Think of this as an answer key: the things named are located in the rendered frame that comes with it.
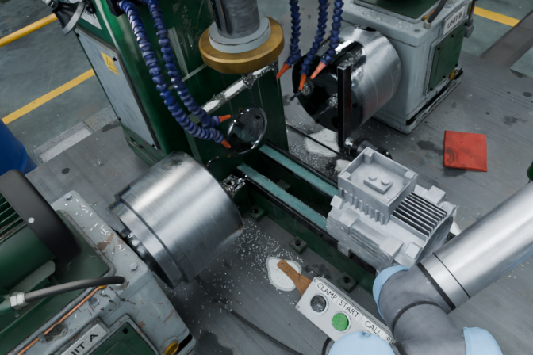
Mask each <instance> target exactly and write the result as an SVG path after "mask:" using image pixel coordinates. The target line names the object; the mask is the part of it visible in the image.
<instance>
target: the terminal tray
mask: <svg viewBox="0 0 533 355"><path fill-rule="evenodd" d="M368 151H370V152H371V153H370V154H367V152H368ZM345 173H348V176H344V174H345ZM408 173H410V174H412V176H410V177H409V176H408V175H407V174H408ZM417 177H418V174H417V173H415V172H413V171H411V170H410V169H408V168H406V167H404V166H402V165H401V164H399V163H397V162H394V161H393V160H391V159H390V158H387V157H385V156H384V155H381V154H380V153H378V152H376V151H374V150H372V149H370V148H369V147H367V148H366V149H365V150H364V151H363V152H362V153H361V154H360V155H359V156H358V157H357V158H355V159H354V160H353V161H352V162H351V163H350V164H349V165H348V166H347V167H346V168H345V169H344V170H343V171H342V172H341V173H340V174H339V175H338V188H339V195H340V196H341V197H343V198H345V203H347V202H349V203H350V206H352V205H354V206H355V209H357V208H359V211H360V212H362V211H364V214H365V216H367V215H369V216H370V219H373V218H374V221H375V222H378V221H379V222H380V225H381V226H382V225H383V224H384V225H387V223H388V222H389V220H390V215H391V214H393V211H396V208H397V207H398V205H399V204H401V202H402V201H404V199H405V198H406V197H407V195H409V194H410V193H411V192H412V191H413V192H414V191H415V187H416V181H417ZM385 197H388V198H389V200H385Z"/></svg>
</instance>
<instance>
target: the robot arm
mask: <svg viewBox="0 0 533 355"><path fill-rule="evenodd" d="M531 255H533V181H531V182H530V183H529V184H527V185H526V186H524V187H523V188H522V189H521V190H519V191H518V192H516V193H515V194H513V195H512V196H511V197H509V198H508V199H507V200H505V201H504V202H502V203H501V204H499V205H498V206H497V207H495V208H494V209H493V210H492V211H490V212H488V213H487V214H486V215H484V216H483V217H481V218H480V219H479V220H478V221H476V222H475V223H473V224H472V225H470V226H469V227H468V228H467V229H465V230H464V231H462V232H461V233H459V234H458V235H456V236H455V237H454V238H453V239H451V240H450V241H449V242H447V243H445V244H444V245H443V246H441V247H440V248H439V249H438V250H436V251H435V252H433V253H432V254H430V255H429V256H427V257H426V258H425V259H424V260H422V261H421V262H419V263H418V264H416V265H415V266H413V267H412V268H411V269H410V268H408V267H405V266H402V265H397V266H393V267H389V268H387V269H384V270H383V271H381V272H380V273H379V274H378V276H377V277H376V279H375V281H374V286H373V295H374V299H375V301H376V304H377V306H378V311H379V313H380V315H381V317H382V318H383V319H384V320H385V322H386V324H387V326H388V328H389V330H390V331H391V333H392V335H393V337H394V339H395V341H396V343H392V344H388V343H387V342H386V341H385V340H384V339H382V338H380V337H379V336H377V335H376V334H369V333H365V332H363V331H355V332H351V333H348V334H345V335H344V336H342V337H341V338H339V339H338V340H337V341H336V342H335V343H334V345H333V346H332V348H331V349H330V352H329V354H328V355H503V354H502V352H501V350H500V347H499V345H498V344H497V342H496V341H495V339H494V338H493V336H492V335H491V334H490V333H489V332H488V331H487V330H485V329H482V328H480V327H472V328H467V327H463V328H462V330H459V329H458V328H457V327H456V325H455V324H454V323H453V322H452V320H451V319H450V317H449V316H448V314H449V313H450V312H452V311H453V310H454V309H455V308H457V307H458V306H460V305H461V304H463V303H465V302H466V301H467V300H468V299H470V298H471V297H473V296H475V295H476V294H477V293H479V292H480V291H481V290H483V289H484V288H486V287H487V286H489V285H490V284H492V283H493V282H494V281H496V280H497V279H499V278H500V277H502V276H503V275H505V274H506V273H507V272H509V271H510V270H512V269H513V268H515V267H516V266H517V265H519V264H520V263H521V262H523V261H525V260H526V259H528V258H529V257H530V256H531Z"/></svg>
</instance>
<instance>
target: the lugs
mask: <svg viewBox="0 0 533 355"><path fill-rule="evenodd" d="M344 204H345V198H343V197H341V196H340V195H339V194H338V195H335V196H334V197H333V199H332V202H331V203H330V205H331V206H332V207H334V208H336V209H342V208H343V206H344ZM441 208H443V209H444V210H446V211H447V214H448V215H449V216H452V215H453V214H454V211H455V209H456V208H457V207H456V206H455V205H453V204H451V203H449V202H444V203H443V205H442V207H441ZM422 249H423V247H422V246H420V245H418V244H417V243H415V242H410V243H409V245H408V247H407V249H406V250H405V254H406V255H408V256H409V257H410V258H412V259H416V258H418V256H419V255H420V252H421V250H422Z"/></svg>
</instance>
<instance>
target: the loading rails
mask: <svg viewBox="0 0 533 355"><path fill-rule="evenodd" d="M259 157H260V161H261V165H262V169H263V175H264V176H265V177H264V176H263V175H261V174H260V173H258V172H257V171H256V170H254V169H252V168H251V167H250V166H248V165H247V164H245V163H244V162H242V163H241V164H240V165H239V166H237V167H235V166H234V167H233V168H232V172H233V174H234V176H236V177H238V178H239V179H241V178H242V177H243V176H244V175H246V176H247V179H246V180H245V181H244V183H245V184H246V186H247V191H248V195H249V198H250V202H251V205H252V206H253V207H252V208H250V209H249V210H248V211H247V214H248V215H249V216H250V217H251V218H252V219H253V220H254V221H256V222H257V223H258V222H259V221H260V220H261V219H262V218H263V217H264V216H267V217H268V218H270V219H271V220H273V221H274V222H275V223H276V224H277V225H279V226H280V227H282V228H283V229H284V230H286V231H287V232H289V233H290V234H291V235H292V236H293V237H295V238H294V239H293V240H292V241H291V242H290V243H289V248H290V249H292V250H293V251H295V252H296V253H297V254H299V255H301V254H302V253H303V252H304V251H305V250H306V249H307V248H309V249H311V250H312V251H314V252H315V253H316V254H318V255H319V256H321V257H322V258H323V259H324V260H325V261H327V262H328V263H330V264H331V265H333V266H334V267H335V268H337V269H338V270H339V271H340V272H341V273H342V275H341V276H340V277H339V278H338V279H337V281H336V283H337V284H338V286H340V287H341V288H342V289H344V290H345V291H346V292H348V293H350V292H351V291H352V290H353V288H354V287H355V286H356V285H359V286H360V287H361V288H363V289H364V290H366V291H367V292H368V293H369V294H371V295H372V296H374V295H373V286H374V281H375V279H376V276H375V275H376V269H375V268H374V267H373V266H371V265H369V264H368V263H367V262H365V261H363V260H362V259H361V258H360V257H358V256H357V255H355V254H354V253H352V254H351V255H350V256H349V257H348V256H346V255H345V254H343V253H342V252H340V251H339V250H338V242H339V241H338V240H337V239H335V238H333V237H332V236H331V235H330V234H329V233H328V231H327V227H326V226H327V224H326V223H327V218H328V213H329V212H330V211H331V210H332V206H331V205H330V203H331V202H332V199H333V197H334V196H335V195H338V194H339V188H338V182H337V181H335V180H333V179H332V178H330V177H329V176H327V175H326V174H323V173H322V172H320V171H319V170H317V169H316V168H314V167H312V166H310V165H309V164H308V163H306V162H304V161H303V160H301V159H299V158H298V157H297V156H295V155H293V154H291V153H289V152H288V151H287V150H285V149H283V148H282V147H280V146H279V145H277V144H276V143H273V142H272V141H270V140H269V139H267V140H266V143H265V144H264V145H263V146H262V147H260V148H259ZM267 178H268V179H267ZM269 179H270V180H269ZM273 182H274V183H273ZM292 195H293V196H294V197H293V196H292ZM295 197H296V198H297V199H296V198H295ZM301 201H302V202H303V203H305V204H307V205H308V206H309V207H310V208H309V207H308V206H307V205H305V204H303V203H302V202H301ZM311 208H312V209H311ZM313 210H315V211H316V212H315V211H313ZM317 212H318V213H320V214H318V213H317ZM324 217H325V218H326V219H325V218H324Z"/></svg>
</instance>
